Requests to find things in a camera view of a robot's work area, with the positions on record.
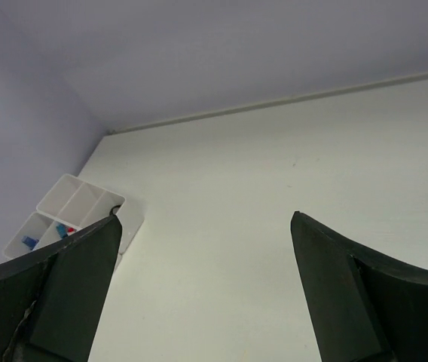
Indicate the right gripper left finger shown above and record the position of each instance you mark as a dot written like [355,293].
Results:
[51,299]

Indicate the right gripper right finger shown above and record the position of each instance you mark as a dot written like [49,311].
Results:
[363,305]

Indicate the blue clear glue bottle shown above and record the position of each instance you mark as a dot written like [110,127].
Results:
[29,242]

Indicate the white divided organizer tray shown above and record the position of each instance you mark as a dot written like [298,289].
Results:
[76,204]

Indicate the blue capped white marker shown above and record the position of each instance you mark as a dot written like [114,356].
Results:
[61,230]

